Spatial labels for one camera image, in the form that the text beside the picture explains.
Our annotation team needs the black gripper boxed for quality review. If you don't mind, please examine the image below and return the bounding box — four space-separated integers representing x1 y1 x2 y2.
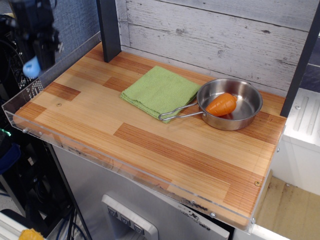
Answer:
9 0 60 71

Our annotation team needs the blue and grey toy spoon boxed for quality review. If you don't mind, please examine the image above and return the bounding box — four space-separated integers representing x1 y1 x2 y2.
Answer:
22 56 41 79

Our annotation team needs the black plastic crate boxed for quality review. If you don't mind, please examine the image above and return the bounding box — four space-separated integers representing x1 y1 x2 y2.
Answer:
0 13 35 90

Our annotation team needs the green folded cloth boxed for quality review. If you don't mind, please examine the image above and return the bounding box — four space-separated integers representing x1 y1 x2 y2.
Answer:
120 66 201 119

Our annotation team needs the yellow object at bottom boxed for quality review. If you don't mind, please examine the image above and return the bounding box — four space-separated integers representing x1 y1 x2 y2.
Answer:
18 228 44 240

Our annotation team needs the orange toy carrot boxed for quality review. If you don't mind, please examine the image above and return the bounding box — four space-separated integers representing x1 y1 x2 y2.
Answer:
205 93 238 117

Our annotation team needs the silver toy appliance panel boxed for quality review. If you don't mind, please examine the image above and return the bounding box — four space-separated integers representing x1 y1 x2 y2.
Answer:
101 194 159 240

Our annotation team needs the white ribbed side counter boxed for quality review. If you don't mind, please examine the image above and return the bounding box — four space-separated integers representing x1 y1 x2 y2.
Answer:
283 88 320 146

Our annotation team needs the clear acrylic table guard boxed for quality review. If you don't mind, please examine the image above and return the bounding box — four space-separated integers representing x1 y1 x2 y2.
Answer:
3 33 286 233

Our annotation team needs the dark grey left post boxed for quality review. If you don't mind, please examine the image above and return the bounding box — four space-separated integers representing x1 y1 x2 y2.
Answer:
96 0 122 63

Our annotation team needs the dark grey post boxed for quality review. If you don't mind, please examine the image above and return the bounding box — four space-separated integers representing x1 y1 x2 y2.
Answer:
96 0 122 63
280 2 320 118

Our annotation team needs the steel pan with wire handle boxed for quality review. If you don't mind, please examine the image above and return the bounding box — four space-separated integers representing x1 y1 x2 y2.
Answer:
158 78 263 131

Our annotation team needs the dark grey right post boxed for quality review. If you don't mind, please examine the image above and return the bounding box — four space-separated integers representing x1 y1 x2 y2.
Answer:
280 2 320 118

